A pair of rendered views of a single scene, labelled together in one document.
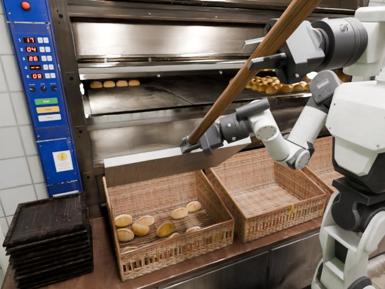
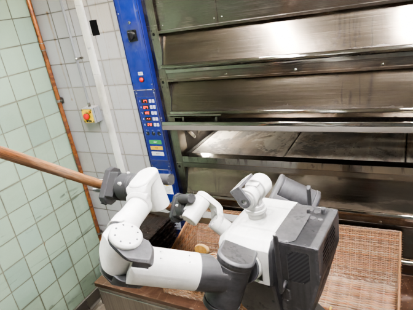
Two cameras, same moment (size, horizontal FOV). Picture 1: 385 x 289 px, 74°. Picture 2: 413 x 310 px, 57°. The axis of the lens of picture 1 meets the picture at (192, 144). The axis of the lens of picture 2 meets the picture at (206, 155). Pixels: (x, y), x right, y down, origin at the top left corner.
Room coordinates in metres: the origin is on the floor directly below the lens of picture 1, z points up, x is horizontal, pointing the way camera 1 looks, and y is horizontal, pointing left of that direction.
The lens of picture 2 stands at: (0.06, -1.25, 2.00)
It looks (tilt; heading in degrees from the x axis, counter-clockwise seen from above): 22 degrees down; 53
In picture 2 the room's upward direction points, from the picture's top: 9 degrees counter-clockwise
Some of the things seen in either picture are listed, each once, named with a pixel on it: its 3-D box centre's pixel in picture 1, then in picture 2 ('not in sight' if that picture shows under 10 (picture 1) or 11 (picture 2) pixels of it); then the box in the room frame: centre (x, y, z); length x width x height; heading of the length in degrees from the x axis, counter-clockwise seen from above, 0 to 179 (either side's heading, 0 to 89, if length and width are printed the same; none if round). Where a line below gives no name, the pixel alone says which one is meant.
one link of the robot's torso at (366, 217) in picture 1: (358, 210); not in sight; (0.74, -0.58, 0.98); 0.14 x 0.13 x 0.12; 22
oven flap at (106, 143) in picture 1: (238, 127); (339, 192); (1.58, -0.29, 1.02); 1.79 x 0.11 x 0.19; 113
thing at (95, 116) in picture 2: not in sight; (91, 114); (0.96, 1.07, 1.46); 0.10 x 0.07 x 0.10; 113
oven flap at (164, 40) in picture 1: (243, 40); (336, 91); (1.58, -0.29, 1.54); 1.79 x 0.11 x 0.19; 113
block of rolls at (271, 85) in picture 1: (270, 83); not in sight; (2.21, -0.66, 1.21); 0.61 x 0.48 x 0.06; 23
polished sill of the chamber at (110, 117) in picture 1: (237, 104); (339, 165); (1.60, -0.29, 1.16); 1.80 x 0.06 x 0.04; 113
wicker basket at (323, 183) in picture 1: (333, 168); not in sight; (1.57, -0.98, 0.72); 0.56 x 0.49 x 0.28; 113
